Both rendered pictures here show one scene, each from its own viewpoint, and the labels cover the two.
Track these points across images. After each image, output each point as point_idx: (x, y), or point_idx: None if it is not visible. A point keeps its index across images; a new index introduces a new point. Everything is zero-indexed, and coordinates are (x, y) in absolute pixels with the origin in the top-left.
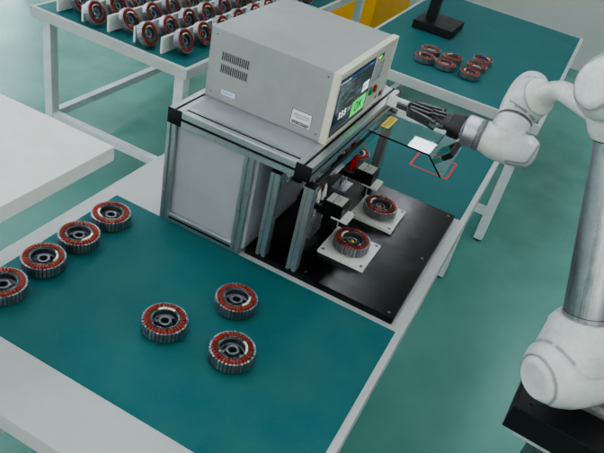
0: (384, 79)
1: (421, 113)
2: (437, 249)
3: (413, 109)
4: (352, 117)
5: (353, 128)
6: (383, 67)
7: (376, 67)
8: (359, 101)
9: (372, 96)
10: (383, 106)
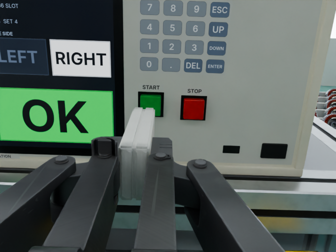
0: (287, 106)
1: (5, 212)
2: None
3: (57, 169)
4: (41, 151)
5: (6, 177)
6: (241, 44)
7: (148, 13)
8: (66, 108)
9: (198, 138)
10: (252, 192)
